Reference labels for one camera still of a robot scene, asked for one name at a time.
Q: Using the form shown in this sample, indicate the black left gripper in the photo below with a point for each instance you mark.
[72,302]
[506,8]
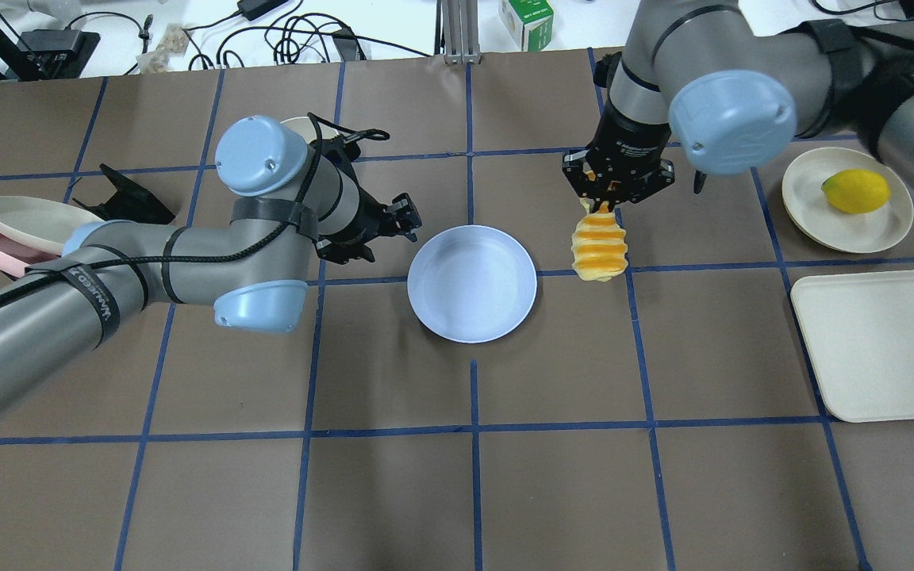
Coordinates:
[359,216]

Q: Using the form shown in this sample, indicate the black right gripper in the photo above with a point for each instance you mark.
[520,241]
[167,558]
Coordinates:
[633,143]

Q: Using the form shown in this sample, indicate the yellow croissant bread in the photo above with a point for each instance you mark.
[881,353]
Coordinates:
[598,244]

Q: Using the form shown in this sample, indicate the blue plate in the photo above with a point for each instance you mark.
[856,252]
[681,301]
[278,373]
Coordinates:
[472,284]

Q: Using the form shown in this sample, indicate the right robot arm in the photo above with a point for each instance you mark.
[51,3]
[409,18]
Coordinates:
[736,100]

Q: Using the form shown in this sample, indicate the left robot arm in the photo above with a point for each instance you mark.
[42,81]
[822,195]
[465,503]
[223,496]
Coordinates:
[293,202]

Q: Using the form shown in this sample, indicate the cream round plate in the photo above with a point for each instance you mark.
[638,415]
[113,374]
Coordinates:
[868,233]

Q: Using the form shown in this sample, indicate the cream plate in rack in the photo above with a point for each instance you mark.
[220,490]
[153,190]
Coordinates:
[41,224]

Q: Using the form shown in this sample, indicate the cream bowl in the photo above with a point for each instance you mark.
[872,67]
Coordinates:
[304,127]

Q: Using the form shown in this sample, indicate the green white carton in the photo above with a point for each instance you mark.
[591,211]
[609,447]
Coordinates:
[530,23]

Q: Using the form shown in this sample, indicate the yellow lemon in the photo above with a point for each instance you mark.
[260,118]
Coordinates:
[856,191]

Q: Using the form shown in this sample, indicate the black dish rack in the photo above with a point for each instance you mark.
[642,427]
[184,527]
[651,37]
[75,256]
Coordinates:
[131,201]

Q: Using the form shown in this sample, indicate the white rectangular tray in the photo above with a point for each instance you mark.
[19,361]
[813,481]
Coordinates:
[859,333]

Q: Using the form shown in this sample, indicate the aluminium frame post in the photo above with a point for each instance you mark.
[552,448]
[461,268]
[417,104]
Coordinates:
[457,38]

